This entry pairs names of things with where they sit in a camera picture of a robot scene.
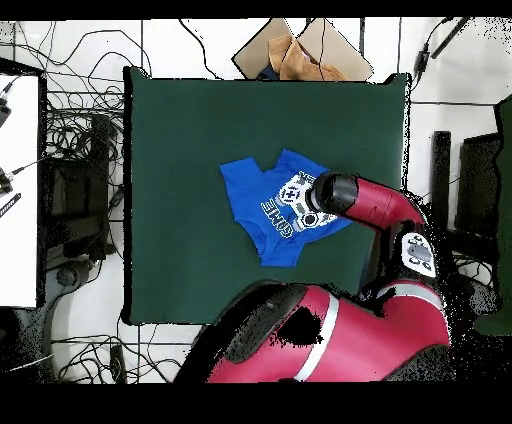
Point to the black power adapter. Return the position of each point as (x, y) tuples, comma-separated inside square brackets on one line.
[(421, 60)]

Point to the blue printed t-shirt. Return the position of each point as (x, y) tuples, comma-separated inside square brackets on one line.
[(248, 192)]

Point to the dark green table cloth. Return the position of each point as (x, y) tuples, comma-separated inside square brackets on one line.
[(180, 260)]

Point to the brown cardboard box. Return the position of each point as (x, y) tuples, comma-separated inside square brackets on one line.
[(340, 52)]

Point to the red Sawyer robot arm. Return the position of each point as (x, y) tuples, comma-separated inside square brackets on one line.
[(340, 340)]

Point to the black striped bar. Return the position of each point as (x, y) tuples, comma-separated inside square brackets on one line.
[(10, 204)]

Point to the green draped cloth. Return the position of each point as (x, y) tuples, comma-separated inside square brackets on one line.
[(504, 200)]

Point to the white desk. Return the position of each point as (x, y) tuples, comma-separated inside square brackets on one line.
[(20, 240)]

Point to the thin black rod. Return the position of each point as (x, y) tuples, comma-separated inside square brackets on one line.
[(450, 38)]

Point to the tan towel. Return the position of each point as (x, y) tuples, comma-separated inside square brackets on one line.
[(300, 66)]

